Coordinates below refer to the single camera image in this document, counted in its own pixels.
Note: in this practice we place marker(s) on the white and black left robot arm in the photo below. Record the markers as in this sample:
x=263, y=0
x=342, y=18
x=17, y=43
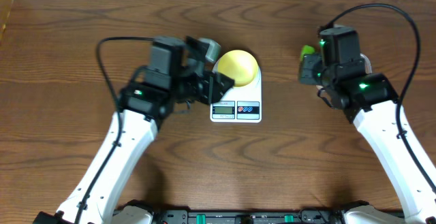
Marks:
x=175, y=74

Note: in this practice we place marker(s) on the clear container of soybeans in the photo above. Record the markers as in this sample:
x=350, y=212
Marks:
x=367, y=63

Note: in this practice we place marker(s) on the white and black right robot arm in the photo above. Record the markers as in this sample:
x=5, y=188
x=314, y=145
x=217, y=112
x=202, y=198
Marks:
x=371, y=104

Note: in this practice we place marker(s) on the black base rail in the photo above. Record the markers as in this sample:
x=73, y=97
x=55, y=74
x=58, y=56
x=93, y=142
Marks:
x=189, y=217

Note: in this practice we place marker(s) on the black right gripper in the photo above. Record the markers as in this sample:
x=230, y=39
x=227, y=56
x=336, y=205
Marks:
x=305, y=67

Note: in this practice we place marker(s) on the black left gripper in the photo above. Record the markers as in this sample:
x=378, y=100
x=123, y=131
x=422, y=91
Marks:
x=206, y=92

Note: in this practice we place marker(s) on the green plastic scoop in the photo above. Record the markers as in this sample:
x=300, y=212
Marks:
x=306, y=49

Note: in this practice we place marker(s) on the white digital kitchen scale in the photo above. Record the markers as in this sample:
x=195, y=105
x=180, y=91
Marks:
x=240, y=104

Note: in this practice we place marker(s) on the yellow bowl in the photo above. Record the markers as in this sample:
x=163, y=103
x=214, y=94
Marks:
x=239, y=65

